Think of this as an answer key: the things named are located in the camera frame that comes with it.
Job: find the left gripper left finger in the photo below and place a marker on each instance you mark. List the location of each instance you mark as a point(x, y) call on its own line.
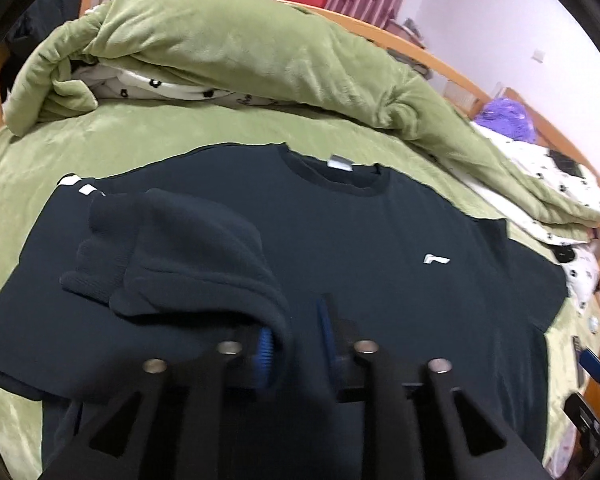
point(169, 425)

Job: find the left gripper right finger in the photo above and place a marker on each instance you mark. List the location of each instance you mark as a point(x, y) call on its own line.
point(419, 420)

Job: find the dark navy sweatshirt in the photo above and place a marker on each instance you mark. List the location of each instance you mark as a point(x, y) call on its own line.
point(168, 260)

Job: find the black phone on bedding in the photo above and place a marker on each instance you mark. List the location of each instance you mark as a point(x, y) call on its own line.
point(566, 164)

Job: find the purple plastic bag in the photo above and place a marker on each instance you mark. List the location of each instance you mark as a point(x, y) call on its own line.
point(509, 118)

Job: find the green plush folded quilt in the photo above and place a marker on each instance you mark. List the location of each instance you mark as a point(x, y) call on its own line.
point(273, 50)

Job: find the black garment on headboard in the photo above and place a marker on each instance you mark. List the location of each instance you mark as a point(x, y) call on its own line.
point(37, 23)

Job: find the wooden bed frame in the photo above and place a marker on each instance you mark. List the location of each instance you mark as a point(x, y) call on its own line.
point(460, 75)

